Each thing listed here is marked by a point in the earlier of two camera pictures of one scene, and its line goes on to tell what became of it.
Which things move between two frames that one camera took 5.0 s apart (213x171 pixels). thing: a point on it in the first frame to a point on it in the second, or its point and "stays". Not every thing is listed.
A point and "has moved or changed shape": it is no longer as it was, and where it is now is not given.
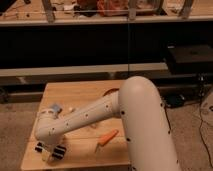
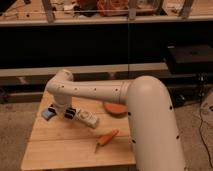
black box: [190, 59] stays
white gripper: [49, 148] to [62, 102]
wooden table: [95, 144] stays
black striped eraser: [58, 151] has moved or changed shape
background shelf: [48, 12] stays
